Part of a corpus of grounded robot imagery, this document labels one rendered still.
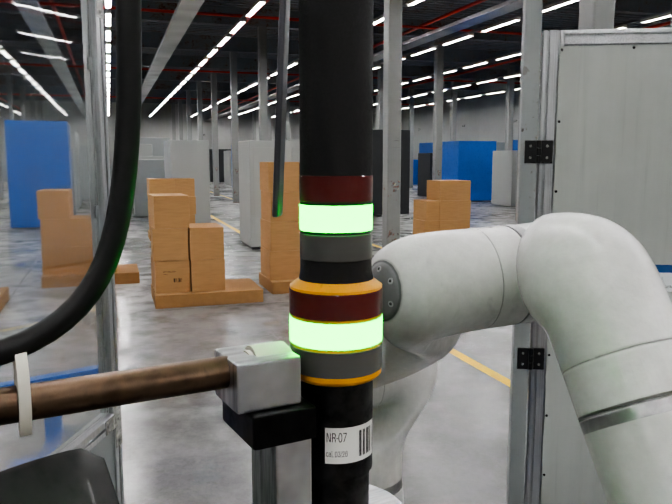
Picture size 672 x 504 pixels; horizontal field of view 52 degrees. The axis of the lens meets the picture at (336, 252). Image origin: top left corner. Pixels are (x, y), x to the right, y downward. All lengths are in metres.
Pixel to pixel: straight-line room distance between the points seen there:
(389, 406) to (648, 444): 0.58
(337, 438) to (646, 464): 0.24
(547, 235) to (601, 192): 1.62
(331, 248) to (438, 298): 0.33
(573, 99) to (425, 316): 1.59
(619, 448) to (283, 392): 0.27
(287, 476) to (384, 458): 0.71
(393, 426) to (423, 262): 0.45
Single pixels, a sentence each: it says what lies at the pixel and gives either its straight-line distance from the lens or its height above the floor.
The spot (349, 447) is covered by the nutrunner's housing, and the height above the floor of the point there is 1.50.
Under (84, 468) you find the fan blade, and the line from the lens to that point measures 0.44.
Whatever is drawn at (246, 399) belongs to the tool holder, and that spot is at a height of 1.53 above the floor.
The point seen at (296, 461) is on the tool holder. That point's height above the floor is 1.50.
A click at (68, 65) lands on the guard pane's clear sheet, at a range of 1.66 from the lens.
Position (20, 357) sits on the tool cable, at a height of 1.56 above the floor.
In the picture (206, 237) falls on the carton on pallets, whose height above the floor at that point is 0.75.
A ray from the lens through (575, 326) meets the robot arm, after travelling 0.52.
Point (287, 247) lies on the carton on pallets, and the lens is 8.49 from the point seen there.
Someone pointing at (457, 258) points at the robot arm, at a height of 1.54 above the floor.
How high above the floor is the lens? 1.63
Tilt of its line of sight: 8 degrees down
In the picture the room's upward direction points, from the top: straight up
